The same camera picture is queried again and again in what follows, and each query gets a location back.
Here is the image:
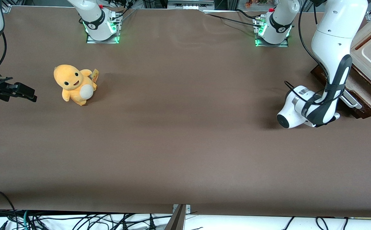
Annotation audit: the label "white drawer handle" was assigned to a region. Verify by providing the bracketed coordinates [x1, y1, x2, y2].
[340, 94, 364, 110]

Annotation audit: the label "brown wooden drawer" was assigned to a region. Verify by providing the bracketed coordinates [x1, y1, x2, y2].
[339, 73, 371, 119]

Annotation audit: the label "yellow plush toy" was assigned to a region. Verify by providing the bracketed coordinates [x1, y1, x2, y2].
[53, 64, 99, 106]

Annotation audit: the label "brown table cover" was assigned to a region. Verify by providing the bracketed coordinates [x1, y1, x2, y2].
[0, 5, 371, 218]

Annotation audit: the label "orange small objects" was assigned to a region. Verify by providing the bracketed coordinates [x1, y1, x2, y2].
[245, 0, 269, 9]

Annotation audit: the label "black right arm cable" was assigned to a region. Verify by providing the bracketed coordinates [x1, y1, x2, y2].
[0, 32, 7, 72]

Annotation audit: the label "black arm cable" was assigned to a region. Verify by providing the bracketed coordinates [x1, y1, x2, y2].
[0, 32, 7, 72]
[284, 0, 345, 106]

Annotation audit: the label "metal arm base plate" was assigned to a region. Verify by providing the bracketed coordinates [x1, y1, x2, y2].
[254, 16, 289, 48]
[86, 13, 121, 44]

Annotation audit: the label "grey diagonal base cable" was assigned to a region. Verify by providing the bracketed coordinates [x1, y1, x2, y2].
[119, 8, 138, 23]

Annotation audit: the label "grey metal frame rail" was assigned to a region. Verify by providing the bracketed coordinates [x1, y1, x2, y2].
[167, 0, 215, 10]

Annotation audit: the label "dark camera mount post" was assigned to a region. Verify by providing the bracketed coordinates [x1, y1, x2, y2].
[165, 204, 186, 230]

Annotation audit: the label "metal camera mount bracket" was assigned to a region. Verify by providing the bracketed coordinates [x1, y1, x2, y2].
[172, 204, 191, 214]

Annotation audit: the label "long black table cable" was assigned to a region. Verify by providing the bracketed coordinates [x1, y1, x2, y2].
[203, 12, 262, 28]

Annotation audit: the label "short black table cable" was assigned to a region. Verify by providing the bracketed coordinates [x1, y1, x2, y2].
[236, 9, 261, 21]

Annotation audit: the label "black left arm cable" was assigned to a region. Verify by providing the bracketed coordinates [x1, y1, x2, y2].
[284, 0, 345, 106]

